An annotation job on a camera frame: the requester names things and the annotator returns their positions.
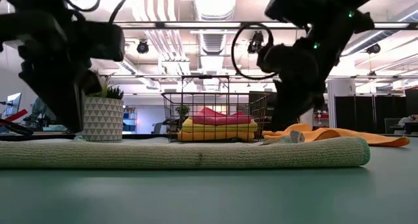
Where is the grey office chair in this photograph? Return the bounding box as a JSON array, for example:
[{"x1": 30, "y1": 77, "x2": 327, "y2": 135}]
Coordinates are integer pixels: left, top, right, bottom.
[{"x1": 383, "y1": 118, "x2": 402, "y2": 135}]

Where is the small background plant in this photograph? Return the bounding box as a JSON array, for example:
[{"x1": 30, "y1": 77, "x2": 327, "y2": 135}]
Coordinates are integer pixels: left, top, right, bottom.
[{"x1": 176, "y1": 105, "x2": 190, "y2": 120}]

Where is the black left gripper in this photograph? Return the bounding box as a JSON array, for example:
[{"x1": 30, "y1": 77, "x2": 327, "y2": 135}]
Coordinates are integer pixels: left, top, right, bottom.
[{"x1": 0, "y1": 10, "x2": 102, "y2": 133}]

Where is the red storage shelf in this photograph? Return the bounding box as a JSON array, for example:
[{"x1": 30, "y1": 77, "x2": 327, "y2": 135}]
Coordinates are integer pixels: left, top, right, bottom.
[{"x1": 313, "y1": 109, "x2": 329, "y2": 127}]

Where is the pink microfiber towel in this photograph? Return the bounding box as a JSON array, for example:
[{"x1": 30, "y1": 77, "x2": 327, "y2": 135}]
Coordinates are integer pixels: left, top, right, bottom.
[{"x1": 192, "y1": 106, "x2": 254, "y2": 126}]

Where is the red bar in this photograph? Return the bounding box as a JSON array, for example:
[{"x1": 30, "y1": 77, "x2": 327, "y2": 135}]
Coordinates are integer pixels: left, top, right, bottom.
[{"x1": 0, "y1": 108, "x2": 29, "y2": 127}]

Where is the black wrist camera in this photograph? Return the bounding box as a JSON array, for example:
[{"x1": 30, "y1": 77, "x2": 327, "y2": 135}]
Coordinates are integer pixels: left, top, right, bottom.
[
  {"x1": 256, "y1": 42, "x2": 285, "y2": 76},
  {"x1": 81, "y1": 21, "x2": 127, "y2": 62}
]

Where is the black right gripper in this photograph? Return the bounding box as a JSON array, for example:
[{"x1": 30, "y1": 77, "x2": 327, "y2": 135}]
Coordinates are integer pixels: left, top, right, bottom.
[{"x1": 271, "y1": 27, "x2": 340, "y2": 131}]

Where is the black table frame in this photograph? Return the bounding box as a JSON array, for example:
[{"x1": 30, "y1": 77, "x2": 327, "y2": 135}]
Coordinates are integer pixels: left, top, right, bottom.
[{"x1": 0, "y1": 133, "x2": 170, "y2": 142}]

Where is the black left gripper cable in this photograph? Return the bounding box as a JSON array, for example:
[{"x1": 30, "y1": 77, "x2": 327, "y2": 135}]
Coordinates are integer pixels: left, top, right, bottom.
[{"x1": 107, "y1": 0, "x2": 142, "y2": 23}]

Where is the black ceiling camera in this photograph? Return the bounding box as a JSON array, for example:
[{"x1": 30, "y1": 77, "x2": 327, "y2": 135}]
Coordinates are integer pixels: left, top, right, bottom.
[
  {"x1": 366, "y1": 42, "x2": 382, "y2": 55},
  {"x1": 136, "y1": 40, "x2": 150, "y2": 54}
]

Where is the black curved bar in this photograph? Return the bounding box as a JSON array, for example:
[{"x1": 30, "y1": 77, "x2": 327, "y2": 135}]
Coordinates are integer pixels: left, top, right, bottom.
[{"x1": 0, "y1": 118, "x2": 33, "y2": 136}]

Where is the person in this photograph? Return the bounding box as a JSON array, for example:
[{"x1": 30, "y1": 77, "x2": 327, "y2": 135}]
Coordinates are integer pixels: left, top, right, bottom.
[
  {"x1": 398, "y1": 114, "x2": 418, "y2": 127},
  {"x1": 24, "y1": 97, "x2": 55, "y2": 127}
]

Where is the overhead beam with light strips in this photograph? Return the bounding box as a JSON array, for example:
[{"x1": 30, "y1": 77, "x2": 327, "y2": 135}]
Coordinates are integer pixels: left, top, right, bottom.
[{"x1": 110, "y1": 20, "x2": 418, "y2": 31}]

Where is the light green microfiber towel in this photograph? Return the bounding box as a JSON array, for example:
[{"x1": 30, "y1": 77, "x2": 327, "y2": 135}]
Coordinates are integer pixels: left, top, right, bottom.
[{"x1": 0, "y1": 129, "x2": 372, "y2": 170}]

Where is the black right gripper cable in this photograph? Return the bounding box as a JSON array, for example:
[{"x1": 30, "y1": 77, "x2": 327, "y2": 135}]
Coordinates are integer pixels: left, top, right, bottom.
[{"x1": 231, "y1": 23, "x2": 278, "y2": 81}]

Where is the black wire basket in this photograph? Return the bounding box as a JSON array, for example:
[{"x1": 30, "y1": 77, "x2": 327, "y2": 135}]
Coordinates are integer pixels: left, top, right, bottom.
[{"x1": 160, "y1": 91, "x2": 270, "y2": 143}]

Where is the potted plant patterned white pot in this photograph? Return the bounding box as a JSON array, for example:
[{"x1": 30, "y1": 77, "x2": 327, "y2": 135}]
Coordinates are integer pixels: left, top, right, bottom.
[{"x1": 81, "y1": 72, "x2": 125, "y2": 142}]

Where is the computer monitor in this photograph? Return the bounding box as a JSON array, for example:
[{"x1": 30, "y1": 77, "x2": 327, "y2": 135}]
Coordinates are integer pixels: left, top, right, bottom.
[{"x1": 1, "y1": 92, "x2": 22, "y2": 119}]

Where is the large black screen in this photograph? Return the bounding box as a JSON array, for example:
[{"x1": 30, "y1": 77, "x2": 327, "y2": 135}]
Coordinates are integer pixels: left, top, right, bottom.
[{"x1": 248, "y1": 91, "x2": 277, "y2": 118}]

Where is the black overhead camera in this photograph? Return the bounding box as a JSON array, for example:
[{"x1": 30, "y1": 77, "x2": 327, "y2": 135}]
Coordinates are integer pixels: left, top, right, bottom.
[{"x1": 247, "y1": 30, "x2": 265, "y2": 55}]

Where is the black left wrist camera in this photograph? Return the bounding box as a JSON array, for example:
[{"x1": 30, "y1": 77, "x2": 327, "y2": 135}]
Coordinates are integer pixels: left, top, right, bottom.
[{"x1": 81, "y1": 21, "x2": 127, "y2": 62}]

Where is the black partition wall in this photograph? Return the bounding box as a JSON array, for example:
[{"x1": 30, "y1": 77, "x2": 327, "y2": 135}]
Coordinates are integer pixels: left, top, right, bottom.
[{"x1": 334, "y1": 88, "x2": 418, "y2": 127}]

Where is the yellow microfiber towel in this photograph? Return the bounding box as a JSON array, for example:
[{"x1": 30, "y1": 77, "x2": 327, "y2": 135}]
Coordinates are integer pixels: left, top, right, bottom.
[{"x1": 181, "y1": 118, "x2": 259, "y2": 133}]

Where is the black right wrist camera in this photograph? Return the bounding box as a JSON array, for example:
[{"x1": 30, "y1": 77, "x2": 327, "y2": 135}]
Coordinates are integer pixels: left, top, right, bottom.
[{"x1": 256, "y1": 42, "x2": 285, "y2": 76}]

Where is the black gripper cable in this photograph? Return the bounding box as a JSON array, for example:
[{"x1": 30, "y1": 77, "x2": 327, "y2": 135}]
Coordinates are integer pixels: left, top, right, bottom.
[
  {"x1": 231, "y1": 23, "x2": 278, "y2": 81},
  {"x1": 107, "y1": 0, "x2": 142, "y2": 23}
]

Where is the blue shelf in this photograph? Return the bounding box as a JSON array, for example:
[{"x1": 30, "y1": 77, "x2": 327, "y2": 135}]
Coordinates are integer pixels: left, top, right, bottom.
[{"x1": 123, "y1": 111, "x2": 138, "y2": 133}]

